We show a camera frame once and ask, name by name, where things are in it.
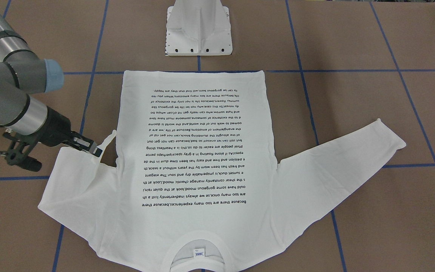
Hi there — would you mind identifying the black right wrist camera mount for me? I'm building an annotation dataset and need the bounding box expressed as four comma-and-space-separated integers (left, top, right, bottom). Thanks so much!
3, 128, 42, 172

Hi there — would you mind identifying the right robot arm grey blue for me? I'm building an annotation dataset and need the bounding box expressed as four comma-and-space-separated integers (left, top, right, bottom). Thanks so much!
0, 15, 102, 157

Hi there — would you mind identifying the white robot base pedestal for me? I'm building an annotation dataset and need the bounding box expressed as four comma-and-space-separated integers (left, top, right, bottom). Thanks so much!
165, 0, 233, 56

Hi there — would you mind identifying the white long-sleeve printed shirt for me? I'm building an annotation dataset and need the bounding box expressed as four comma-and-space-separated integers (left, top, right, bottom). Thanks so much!
39, 71, 406, 272

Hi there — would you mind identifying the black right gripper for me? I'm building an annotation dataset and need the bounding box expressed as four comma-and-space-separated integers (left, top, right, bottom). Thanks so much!
38, 107, 102, 157

